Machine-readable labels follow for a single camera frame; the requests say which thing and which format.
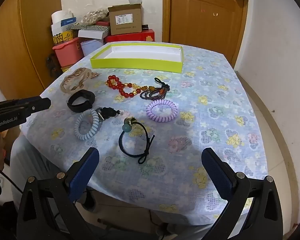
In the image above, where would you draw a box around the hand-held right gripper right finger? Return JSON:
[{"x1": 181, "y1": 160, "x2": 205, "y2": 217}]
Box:
[{"x1": 201, "y1": 147, "x2": 283, "y2": 240}]

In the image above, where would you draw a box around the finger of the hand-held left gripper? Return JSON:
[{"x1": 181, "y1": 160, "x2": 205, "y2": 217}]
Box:
[{"x1": 0, "y1": 96, "x2": 52, "y2": 118}]

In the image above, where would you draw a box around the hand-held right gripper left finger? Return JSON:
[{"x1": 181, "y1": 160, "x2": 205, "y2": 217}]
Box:
[{"x1": 16, "y1": 147, "x2": 100, "y2": 240}]

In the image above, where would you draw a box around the beige hair claw clip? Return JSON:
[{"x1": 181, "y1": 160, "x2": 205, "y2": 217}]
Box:
[{"x1": 60, "y1": 67, "x2": 92, "y2": 96}]

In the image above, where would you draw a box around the black wristband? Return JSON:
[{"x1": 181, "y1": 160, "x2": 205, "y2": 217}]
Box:
[{"x1": 67, "y1": 89, "x2": 96, "y2": 113}]

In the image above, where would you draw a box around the red bead bracelet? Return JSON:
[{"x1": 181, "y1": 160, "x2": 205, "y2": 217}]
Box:
[{"x1": 105, "y1": 74, "x2": 143, "y2": 98}]

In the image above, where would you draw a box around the dark bead bracelet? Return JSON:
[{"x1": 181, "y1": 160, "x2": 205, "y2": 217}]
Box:
[{"x1": 139, "y1": 77, "x2": 171, "y2": 100}]

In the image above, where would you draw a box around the yellow-green cardboard box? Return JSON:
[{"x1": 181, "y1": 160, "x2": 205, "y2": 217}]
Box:
[{"x1": 90, "y1": 43, "x2": 184, "y2": 73}]

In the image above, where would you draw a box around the blue floral tablecloth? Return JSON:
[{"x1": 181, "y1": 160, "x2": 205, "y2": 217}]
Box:
[{"x1": 10, "y1": 42, "x2": 268, "y2": 227}]

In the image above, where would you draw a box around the dark metal object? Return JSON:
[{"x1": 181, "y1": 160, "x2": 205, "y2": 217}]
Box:
[{"x1": 45, "y1": 54, "x2": 63, "y2": 78}]

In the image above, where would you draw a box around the pink plastic bin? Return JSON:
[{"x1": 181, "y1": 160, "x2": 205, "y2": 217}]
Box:
[{"x1": 52, "y1": 37, "x2": 84, "y2": 67}]

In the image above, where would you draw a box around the brown wooden wardrobe door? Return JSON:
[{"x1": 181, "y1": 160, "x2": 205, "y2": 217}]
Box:
[{"x1": 0, "y1": 0, "x2": 62, "y2": 100}]

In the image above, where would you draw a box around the black knot charm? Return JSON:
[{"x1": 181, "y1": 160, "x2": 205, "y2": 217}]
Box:
[{"x1": 95, "y1": 107, "x2": 121, "y2": 122}]

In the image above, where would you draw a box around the yellow patterned container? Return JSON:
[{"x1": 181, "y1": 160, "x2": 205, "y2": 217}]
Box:
[{"x1": 52, "y1": 30, "x2": 74, "y2": 45}]

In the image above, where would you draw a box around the lavender round container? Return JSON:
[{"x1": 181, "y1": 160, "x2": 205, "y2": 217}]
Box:
[{"x1": 80, "y1": 39, "x2": 104, "y2": 57}]

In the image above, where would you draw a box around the blue and white box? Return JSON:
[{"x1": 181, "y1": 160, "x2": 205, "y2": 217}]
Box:
[{"x1": 60, "y1": 17, "x2": 78, "y2": 29}]

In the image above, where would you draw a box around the white flat box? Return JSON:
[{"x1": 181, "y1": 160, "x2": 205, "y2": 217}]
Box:
[{"x1": 77, "y1": 29, "x2": 104, "y2": 40}]

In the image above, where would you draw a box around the white paper roll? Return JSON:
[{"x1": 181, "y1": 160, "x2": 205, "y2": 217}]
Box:
[{"x1": 51, "y1": 9, "x2": 74, "y2": 25}]

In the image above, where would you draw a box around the green striped box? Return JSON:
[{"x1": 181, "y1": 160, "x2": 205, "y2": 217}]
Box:
[{"x1": 86, "y1": 24, "x2": 108, "y2": 32}]

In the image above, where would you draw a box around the clear bag of beige pieces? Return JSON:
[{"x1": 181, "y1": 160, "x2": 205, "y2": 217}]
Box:
[{"x1": 80, "y1": 9, "x2": 109, "y2": 24}]

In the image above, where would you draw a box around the large red box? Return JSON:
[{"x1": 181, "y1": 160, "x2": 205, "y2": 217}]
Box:
[{"x1": 104, "y1": 29, "x2": 155, "y2": 43}]

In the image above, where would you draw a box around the brown cardboard box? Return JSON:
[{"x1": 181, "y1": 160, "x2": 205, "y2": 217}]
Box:
[{"x1": 107, "y1": 3, "x2": 143, "y2": 36}]

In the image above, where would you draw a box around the light blue spiral hair tie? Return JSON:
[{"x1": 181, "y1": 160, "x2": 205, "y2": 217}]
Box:
[{"x1": 74, "y1": 109, "x2": 100, "y2": 140}]

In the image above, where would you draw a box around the black hair tie teal bead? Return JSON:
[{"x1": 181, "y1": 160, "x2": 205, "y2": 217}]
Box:
[{"x1": 118, "y1": 116, "x2": 156, "y2": 166}]

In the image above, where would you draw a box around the purple spiral hair tie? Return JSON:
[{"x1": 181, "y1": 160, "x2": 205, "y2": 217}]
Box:
[{"x1": 146, "y1": 99, "x2": 178, "y2": 123}]

